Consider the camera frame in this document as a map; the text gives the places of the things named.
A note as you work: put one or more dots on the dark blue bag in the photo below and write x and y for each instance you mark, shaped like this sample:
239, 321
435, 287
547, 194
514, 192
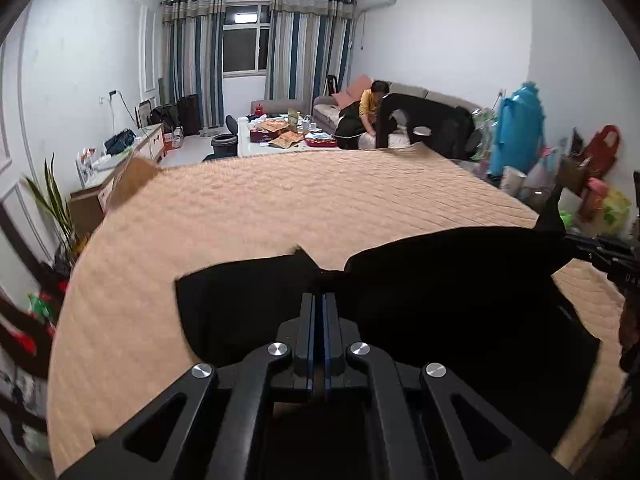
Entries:
120, 141

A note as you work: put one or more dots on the white tv cabinet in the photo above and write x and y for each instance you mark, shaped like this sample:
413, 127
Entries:
92, 195

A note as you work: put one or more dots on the striped curtain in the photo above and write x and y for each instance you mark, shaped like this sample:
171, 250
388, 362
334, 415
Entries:
192, 60
307, 45

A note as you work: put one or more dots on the tan quilted blanket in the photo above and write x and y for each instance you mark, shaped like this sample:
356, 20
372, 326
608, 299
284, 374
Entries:
300, 200

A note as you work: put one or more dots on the yellow green bag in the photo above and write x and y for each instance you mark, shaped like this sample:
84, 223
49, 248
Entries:
616, 210

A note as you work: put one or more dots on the black bag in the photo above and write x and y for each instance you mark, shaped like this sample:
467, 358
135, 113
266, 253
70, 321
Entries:
164, 117

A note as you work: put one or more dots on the green potted plant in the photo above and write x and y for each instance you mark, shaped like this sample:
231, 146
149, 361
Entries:
52, 205

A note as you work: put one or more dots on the red bag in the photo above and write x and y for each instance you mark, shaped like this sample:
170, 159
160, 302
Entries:
602, 152

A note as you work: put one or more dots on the white plastic bag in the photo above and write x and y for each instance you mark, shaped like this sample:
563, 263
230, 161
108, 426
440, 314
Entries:
540, 182

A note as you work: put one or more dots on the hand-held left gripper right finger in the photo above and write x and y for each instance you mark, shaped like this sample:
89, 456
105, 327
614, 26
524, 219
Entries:
327, 330

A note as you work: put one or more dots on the brown bag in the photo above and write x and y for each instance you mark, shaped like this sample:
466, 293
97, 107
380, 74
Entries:
572, 172

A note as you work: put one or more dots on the black pants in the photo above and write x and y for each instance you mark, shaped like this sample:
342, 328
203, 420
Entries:
450, 300

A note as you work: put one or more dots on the black suitcase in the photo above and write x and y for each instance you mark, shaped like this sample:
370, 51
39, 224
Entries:
190, 114

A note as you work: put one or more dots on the small grey sofa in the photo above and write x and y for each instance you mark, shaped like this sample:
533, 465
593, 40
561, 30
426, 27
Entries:
280, 106

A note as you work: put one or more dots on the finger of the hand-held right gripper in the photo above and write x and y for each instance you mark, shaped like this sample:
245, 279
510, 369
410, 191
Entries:
585, 251

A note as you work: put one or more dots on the window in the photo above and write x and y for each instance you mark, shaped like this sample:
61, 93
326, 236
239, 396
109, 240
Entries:
245, 40

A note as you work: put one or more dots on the black trash bin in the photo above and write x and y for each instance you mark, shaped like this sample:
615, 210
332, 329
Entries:
224, 141

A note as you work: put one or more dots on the red tray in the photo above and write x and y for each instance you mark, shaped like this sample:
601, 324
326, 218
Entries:
321, 142

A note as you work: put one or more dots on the person's right hand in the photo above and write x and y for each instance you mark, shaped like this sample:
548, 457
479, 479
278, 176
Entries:
629, 335

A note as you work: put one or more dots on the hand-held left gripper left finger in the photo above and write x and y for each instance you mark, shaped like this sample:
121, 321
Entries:
312, 330

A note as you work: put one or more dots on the pink cushion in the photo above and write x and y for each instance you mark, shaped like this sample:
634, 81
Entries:
350, 92

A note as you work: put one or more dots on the white coffee table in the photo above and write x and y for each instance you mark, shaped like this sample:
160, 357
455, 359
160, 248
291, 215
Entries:
247, 149

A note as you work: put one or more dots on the blue covered standing object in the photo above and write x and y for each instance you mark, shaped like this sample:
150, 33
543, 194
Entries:
520, 125

